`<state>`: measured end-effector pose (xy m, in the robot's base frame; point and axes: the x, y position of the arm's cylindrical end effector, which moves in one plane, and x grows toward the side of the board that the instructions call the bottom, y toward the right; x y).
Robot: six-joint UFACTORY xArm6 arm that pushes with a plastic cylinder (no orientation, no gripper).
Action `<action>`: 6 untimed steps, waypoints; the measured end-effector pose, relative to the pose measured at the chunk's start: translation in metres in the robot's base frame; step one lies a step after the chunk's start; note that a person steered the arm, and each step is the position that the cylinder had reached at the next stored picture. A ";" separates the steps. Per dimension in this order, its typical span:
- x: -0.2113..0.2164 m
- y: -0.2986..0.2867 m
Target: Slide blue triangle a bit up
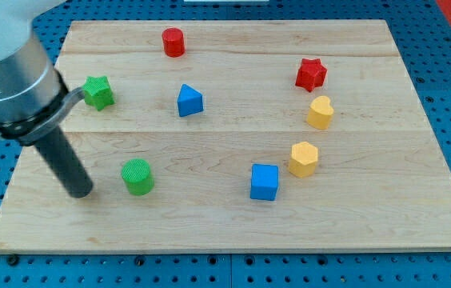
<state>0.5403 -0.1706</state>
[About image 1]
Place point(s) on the yellow heart block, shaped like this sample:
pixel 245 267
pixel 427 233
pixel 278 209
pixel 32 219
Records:
pixel 320 113

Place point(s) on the light wooden board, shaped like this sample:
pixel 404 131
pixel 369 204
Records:
pixel 381 183

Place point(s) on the green star block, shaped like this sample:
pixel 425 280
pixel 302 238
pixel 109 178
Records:
pixel 98 92

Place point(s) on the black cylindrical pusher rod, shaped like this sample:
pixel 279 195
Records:
pixel 60 157

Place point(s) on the blue triangle block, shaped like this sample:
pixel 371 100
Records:
pixel 189 101

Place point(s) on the green cylinder block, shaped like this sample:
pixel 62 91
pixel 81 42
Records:
pixel 137 176

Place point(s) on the yellow hexagon block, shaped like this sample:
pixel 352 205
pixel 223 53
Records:
pixel 303 159

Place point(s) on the red cylinder block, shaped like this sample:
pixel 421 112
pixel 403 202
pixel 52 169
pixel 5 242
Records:
pixel 173 42

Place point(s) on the red star block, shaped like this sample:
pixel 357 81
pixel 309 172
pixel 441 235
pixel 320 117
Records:
pixel 311 74

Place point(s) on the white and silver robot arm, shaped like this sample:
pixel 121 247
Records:
pixel 33 96

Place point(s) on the blue cube block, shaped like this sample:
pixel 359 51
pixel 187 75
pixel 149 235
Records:
pixel 264 182

